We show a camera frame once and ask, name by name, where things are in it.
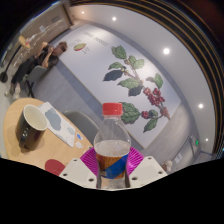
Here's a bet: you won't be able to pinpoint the clear red-capped drink bottle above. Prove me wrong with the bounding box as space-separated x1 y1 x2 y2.
93 102 132 190

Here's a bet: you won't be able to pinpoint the light wooden door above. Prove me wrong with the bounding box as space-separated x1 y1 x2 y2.
19 4 73 44

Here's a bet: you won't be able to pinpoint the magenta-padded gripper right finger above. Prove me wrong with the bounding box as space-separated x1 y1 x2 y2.
125 146 168 189

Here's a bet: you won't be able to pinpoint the dark mug with white inside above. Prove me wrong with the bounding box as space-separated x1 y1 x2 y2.
15 104 49 152

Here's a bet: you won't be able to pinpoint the recessed ceiling lights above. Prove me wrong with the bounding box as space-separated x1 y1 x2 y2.
79 9 211 144

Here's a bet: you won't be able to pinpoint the white printed paper sheet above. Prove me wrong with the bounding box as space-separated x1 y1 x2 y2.
38 101 78 148

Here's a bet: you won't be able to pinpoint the grey upholstered chair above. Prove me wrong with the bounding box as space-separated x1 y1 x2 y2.
63 110 100 145
24 65 48 98

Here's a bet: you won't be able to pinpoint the flat round red coaster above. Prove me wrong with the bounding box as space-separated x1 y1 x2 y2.
44 158 67 177

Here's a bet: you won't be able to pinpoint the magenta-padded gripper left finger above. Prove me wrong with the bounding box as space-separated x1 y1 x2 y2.
58 147 101 190

